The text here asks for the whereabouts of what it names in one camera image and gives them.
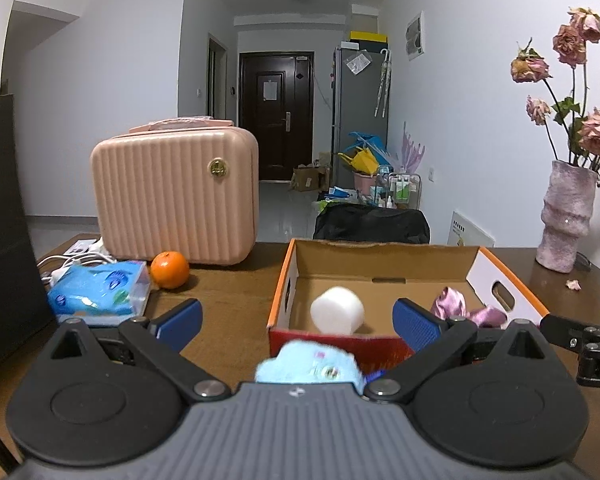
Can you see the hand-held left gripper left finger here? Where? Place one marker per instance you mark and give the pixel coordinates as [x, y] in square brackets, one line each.
[180, 322]

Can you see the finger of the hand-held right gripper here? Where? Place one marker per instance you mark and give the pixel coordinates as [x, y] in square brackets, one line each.
[562, 330]

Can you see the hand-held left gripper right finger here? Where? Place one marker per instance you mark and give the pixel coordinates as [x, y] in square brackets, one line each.
[417, 325]

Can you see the orange cardboard box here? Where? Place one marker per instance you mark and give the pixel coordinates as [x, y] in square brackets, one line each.
[340, 265]

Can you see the light blue plush toy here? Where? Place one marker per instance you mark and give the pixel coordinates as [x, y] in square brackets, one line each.
[307, 365]

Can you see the pink satin cloth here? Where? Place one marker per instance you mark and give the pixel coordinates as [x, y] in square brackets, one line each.
[452, 302]

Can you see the fallen pink petal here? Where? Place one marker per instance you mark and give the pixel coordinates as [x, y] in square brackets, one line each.
[573, 284]

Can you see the orange fruit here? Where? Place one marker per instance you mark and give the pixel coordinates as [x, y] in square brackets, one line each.
[170, 270]

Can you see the white foam roll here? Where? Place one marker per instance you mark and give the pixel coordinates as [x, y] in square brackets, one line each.
[337, 310]

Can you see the blue tissue pack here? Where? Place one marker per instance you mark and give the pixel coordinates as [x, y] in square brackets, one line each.
[97, 290]

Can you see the pink textured vase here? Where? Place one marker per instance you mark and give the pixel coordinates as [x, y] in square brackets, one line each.
[567, 220]

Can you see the white board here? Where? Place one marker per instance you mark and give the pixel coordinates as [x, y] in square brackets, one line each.
[467, 232]

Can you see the black bag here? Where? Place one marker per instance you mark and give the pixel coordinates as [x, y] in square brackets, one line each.
[370, 222]

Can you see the pink ribbed suitcase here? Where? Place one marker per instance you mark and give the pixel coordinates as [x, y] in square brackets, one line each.
[172, 195]

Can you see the pink bucket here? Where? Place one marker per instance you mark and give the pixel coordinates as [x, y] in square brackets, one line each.
[365, 184]

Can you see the yellow bag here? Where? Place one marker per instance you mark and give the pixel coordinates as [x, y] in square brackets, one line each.
[362, 160]

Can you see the purple fairy wings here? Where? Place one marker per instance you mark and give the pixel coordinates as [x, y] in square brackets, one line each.
[411, 150]

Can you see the brown cardboard carton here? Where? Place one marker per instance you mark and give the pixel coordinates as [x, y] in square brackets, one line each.
[307, 177]

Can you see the blue bag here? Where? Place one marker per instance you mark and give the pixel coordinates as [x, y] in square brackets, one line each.
[367, 140]

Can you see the black panel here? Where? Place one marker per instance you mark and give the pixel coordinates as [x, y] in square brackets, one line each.
[5, 235]

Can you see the dark brown door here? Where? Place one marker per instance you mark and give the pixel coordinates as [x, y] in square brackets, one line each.
[275, 130]

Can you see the grey refrigerator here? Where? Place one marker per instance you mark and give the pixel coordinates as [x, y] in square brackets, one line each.
[355, 110]

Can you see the white folded umbrella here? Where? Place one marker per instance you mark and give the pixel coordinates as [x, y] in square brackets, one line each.
[384, 85]

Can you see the white paper notice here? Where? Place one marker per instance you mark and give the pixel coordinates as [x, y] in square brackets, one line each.
[270, 90]

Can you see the dried pink roses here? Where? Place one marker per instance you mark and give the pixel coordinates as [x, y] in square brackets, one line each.
[570, 45]

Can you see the clear plastic bag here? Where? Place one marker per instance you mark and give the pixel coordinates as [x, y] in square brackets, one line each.
[357, 62]

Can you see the yellow flat box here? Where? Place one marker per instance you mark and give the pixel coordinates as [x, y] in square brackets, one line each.
[367, 37]

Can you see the white wall outlet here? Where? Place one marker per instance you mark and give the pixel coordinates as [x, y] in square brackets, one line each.
[433, 175]

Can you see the side door frame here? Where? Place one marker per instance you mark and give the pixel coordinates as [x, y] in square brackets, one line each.
[216, 80]

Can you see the white wall panel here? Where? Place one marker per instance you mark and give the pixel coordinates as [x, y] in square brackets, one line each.
[415, 35]

